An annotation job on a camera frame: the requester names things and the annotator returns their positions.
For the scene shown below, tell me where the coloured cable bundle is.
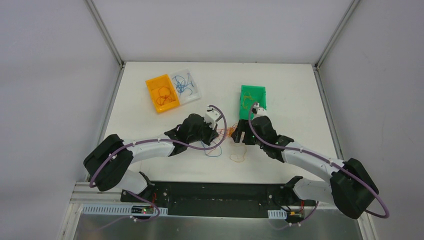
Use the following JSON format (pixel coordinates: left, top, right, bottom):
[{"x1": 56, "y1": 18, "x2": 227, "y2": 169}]
[{"x1": 198, "y1": 123, "x2": 248, "y2": 164}]

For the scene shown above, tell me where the red cable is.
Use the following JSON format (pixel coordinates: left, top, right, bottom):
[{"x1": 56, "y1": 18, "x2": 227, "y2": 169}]
[{"x1": 154, "y1": 86, "x2": 178, "y2": 107}]

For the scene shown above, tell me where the blue cable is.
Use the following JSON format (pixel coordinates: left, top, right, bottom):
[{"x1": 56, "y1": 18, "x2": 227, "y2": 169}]
[{"x1": 172, "y1": 73, "x2": 197, "y2": 99}]

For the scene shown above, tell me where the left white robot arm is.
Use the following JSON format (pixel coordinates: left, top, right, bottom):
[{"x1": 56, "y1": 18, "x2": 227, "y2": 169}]
[{"x1": 83, "y1": 110, "x2": 223, "y2": 203}]

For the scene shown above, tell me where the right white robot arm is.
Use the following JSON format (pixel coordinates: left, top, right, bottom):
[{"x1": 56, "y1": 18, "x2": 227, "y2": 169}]
[{"x1": 231, "y1": 116, "x2": 379, "y2": 219}]

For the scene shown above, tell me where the green plastic bin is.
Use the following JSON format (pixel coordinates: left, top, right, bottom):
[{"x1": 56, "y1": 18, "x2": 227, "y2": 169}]
[{"x1": 239, "y1": 85, "x2": 267, "y2": 120}]

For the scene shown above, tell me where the white translucent plastic bin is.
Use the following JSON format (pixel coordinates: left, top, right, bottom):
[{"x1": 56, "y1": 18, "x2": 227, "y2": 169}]
[{"x1": 169, "y1": 68, "x2": 201, "y2": 105}]

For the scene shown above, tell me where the orange plastic bin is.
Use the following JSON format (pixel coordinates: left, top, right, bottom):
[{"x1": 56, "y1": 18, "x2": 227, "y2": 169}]
[{"x1": 145, "y1": 74, "x2": 181, "y2": 114}]

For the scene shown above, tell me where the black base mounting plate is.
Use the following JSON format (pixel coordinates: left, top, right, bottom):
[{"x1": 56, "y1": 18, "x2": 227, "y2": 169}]
[{"x1": 140, "y1": 181, "x2": 301, "y2": 218}]

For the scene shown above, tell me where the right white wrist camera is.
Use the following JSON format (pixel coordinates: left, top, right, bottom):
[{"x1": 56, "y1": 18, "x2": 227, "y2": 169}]
[{"x1": 252, "y1": 103, "x2": 268, "y2": 119}]

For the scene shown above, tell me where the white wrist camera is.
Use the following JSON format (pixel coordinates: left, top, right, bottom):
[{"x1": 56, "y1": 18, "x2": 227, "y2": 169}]
[
  {"x1": 252, "y1": 103, "x2": 268, "y2": 119},
  {"x1": 203, "y1": 105, "x2": 222, "y2": 129}
]

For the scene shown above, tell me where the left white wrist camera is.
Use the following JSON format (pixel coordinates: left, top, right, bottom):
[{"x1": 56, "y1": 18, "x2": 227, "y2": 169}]
[{"x1": 203, "y1": 105, "x2": 222, "y2": 129}]

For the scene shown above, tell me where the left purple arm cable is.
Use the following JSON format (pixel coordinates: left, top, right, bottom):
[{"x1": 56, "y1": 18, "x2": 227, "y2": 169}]
[{"x1": 88, "y1": 104, "x2": 229, "y2": 223}]

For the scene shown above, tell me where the right aluminium frame rail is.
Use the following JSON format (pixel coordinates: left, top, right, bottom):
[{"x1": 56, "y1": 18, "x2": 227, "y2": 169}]
[{"x1": 314, "y1": 0, "x2": 362, "y2": 70}]

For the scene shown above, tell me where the aluminium frame rail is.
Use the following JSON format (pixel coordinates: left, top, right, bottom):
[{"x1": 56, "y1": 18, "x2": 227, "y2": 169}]
[
  {"x1": 84, "y1": 0, "x2": 125, "y2": 68},
  {"x1": 314, "y1": 0, "x2": 362, "y2": 70}
]

